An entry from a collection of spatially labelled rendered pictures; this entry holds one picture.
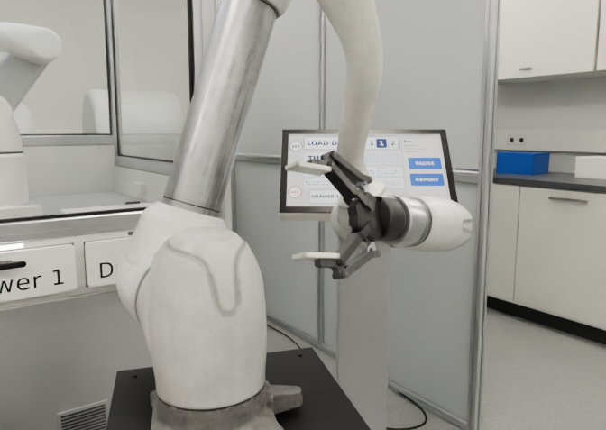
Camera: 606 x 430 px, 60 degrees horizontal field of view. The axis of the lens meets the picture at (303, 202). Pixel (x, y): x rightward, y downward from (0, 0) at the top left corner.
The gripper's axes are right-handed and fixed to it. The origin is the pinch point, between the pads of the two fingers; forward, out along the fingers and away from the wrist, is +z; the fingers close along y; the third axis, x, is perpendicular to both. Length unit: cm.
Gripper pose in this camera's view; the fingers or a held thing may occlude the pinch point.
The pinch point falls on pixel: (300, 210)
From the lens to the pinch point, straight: 77.6
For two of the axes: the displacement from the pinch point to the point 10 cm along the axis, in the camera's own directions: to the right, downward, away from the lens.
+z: -7.6, -0.9, -6.5
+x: 6.5, -2.2, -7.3
